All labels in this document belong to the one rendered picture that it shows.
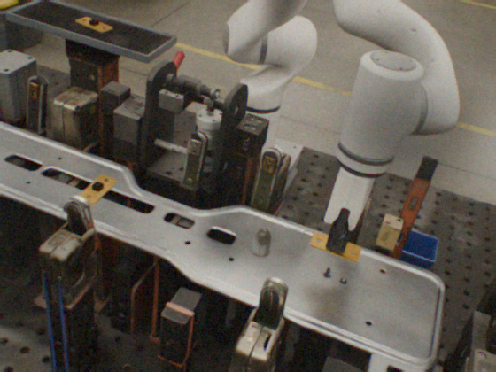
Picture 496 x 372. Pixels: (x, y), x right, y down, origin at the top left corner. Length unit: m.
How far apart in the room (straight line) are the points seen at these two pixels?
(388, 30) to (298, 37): 0.57
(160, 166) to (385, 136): 0.61
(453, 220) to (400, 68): 1.05
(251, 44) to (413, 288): 0.66
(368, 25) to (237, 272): 0.45
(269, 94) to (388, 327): 0.71
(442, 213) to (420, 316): 0.80
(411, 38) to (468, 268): 0.91
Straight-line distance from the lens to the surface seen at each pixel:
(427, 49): 0.85
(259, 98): 1.44
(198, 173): 1.13
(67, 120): 1.25
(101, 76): 1.39
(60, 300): 0.99
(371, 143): 0.79
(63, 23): 1.41
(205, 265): 0.98
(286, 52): 1.39
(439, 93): 0.82
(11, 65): 1.33
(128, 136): 1.23
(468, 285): 1.57
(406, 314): 0.99
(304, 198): 1.65
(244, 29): 1.34
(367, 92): 0.76
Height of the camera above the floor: 1.70
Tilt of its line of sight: 36 degrees down
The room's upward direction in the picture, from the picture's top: 9 degrees clockwise
